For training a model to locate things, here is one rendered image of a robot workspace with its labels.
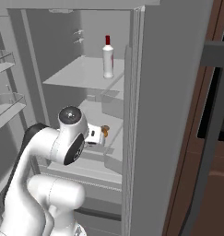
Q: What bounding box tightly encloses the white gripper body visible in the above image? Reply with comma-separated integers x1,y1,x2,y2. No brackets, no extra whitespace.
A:
99,125,107,147

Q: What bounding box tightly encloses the brown mushroom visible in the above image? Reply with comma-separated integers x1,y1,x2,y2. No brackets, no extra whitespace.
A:
100,124,111,138

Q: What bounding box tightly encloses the glass fridge shelf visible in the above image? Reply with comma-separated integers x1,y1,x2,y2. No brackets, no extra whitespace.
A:
77,99,125,146
42,54,127,93

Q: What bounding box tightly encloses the grey fridge drawer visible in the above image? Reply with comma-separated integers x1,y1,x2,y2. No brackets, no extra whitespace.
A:
39,159,124,221

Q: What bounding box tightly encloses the grey fridge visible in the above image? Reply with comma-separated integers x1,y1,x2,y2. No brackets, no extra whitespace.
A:
6,0,215,236

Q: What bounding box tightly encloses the clear liquor bottle red cap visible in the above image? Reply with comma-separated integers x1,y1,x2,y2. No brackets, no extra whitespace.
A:
102,34,115,80

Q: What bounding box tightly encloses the clear door bin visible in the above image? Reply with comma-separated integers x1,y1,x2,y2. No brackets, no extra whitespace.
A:
0,93,28,135
0,50,17,77

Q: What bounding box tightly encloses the grey oven handle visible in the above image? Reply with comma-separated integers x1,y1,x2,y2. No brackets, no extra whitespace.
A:
179,41,224,236

